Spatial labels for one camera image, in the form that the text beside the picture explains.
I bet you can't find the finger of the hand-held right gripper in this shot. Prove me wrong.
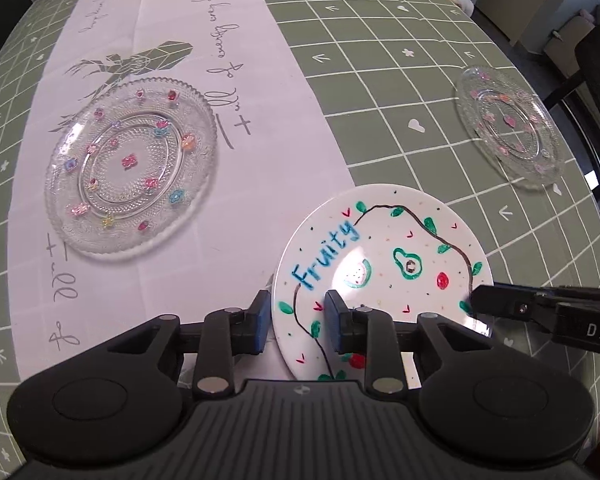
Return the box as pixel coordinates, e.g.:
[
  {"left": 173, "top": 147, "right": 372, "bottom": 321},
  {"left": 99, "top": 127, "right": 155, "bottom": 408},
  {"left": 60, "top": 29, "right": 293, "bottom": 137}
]
[{"left": 467, "top": 283, "right": 562, "bottom": 334}]

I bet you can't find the cream door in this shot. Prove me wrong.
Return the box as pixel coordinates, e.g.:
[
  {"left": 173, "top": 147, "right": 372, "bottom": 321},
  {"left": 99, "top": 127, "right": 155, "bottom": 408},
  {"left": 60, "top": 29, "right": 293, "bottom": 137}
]
[{"left": 477, "top": 0, "right": 600, "bottom": 56}]

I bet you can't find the white fruit-print plate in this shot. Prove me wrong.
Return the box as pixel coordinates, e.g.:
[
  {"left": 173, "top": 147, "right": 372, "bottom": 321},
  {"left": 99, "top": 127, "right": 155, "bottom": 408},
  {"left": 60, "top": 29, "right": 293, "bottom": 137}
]
[{"left": 271, "top": 183, "right": 494, "bottom": 382}]

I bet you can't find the white printed table runner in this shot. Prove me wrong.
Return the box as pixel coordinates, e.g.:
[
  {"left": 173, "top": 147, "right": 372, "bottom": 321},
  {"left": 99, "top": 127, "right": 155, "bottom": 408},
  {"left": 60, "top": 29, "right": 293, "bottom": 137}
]
[{"left": 10, "top": 0, "right": 362, "bottom": 382}]

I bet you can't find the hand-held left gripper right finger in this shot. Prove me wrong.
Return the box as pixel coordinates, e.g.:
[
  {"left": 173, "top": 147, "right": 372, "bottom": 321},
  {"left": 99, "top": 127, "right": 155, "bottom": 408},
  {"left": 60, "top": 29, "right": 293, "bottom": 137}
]
[{"left": 325, "top": 289, "right": 496, "bottom": 397}]

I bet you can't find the clear glass flower plate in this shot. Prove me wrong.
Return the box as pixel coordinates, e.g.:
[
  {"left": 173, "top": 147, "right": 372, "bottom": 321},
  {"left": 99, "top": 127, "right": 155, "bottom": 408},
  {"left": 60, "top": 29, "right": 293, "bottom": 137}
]
[
  {"left": 45, "top": 76, "right": 219, "bottom": 261},
  {"left": 455, "top": 65, "right": 566, "bottom": 191}
]

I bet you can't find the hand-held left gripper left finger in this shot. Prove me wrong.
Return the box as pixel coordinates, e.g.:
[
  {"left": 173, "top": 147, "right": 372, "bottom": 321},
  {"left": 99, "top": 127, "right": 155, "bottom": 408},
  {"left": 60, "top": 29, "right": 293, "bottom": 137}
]
[{"left": 100, "top": 289, "right": 273, "bottom": 399}]

